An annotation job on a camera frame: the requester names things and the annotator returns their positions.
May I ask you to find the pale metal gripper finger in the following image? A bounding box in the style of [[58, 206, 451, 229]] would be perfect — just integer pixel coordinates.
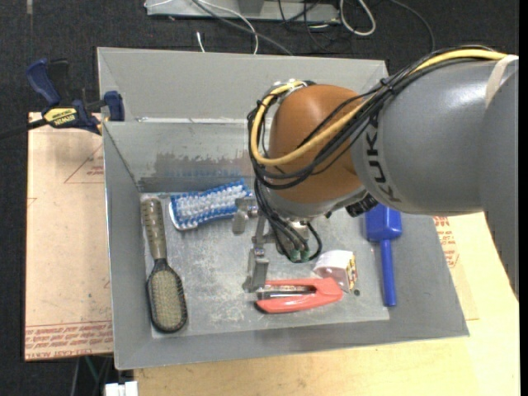
[[242, 247, 270, 293], [232, 197, 260, 235]]

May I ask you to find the blue and white scrub brush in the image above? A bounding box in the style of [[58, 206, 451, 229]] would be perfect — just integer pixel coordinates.
[[168, 178, 254, 232]]

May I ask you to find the grey metal bin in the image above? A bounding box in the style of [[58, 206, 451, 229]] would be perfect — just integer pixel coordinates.
[[97, 46, 470, 370]]

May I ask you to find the red stapler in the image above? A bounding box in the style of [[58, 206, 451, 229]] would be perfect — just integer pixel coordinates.
[[253, 277, 345, 315]]

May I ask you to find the white plug adapter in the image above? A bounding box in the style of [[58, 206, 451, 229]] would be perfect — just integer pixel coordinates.
[[311, 249, 359, 293]]

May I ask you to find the blue plastic scoop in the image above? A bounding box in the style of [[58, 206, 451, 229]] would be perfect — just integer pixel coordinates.
[[364, 203, 403, 308]]

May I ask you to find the black hairbrush with olive handle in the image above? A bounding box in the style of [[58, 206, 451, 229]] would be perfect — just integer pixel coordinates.
[[139, 196, 190, 334]]

